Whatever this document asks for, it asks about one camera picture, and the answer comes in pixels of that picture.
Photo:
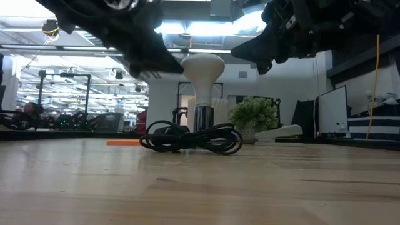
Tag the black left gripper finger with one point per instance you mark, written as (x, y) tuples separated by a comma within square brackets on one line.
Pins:
[(150, 67), (153, 50)]

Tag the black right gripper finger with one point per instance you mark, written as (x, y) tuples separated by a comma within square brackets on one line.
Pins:
[(265, 62), (256, 47)]

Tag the white lightbulb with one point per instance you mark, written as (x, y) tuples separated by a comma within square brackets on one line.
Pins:
[(203, 72)]

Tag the grey stapler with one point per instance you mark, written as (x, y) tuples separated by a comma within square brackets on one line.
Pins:
[(281, 131)]

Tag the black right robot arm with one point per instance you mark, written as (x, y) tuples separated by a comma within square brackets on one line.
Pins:
[(375, 18)]

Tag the black background robot arm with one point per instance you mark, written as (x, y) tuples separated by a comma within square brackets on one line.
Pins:
[(179, 114)]

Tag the green potted succulent plant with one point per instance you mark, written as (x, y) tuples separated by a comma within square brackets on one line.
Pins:
[(253, 112)]

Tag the white textured pen cup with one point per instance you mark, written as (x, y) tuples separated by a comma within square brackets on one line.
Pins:
[(222, 112)]

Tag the black office chair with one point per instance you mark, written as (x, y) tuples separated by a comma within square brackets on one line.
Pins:
[(107, 122)]

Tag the orange sticky note pad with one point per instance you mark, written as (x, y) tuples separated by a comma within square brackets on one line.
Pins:
[(123, 142)]

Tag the white whiteboard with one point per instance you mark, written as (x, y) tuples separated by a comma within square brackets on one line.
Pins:
[(332, 111)]

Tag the person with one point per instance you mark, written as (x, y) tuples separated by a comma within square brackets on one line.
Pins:
[(32, 109)]

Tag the navy white striped box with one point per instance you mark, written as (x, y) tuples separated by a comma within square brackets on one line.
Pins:
[(375, 128)]

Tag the black background rig frame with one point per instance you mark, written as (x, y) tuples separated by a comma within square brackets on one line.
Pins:
[(88, 100)]

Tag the black ceiling camera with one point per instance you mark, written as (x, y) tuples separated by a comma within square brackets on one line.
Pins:
[(51, 26)]

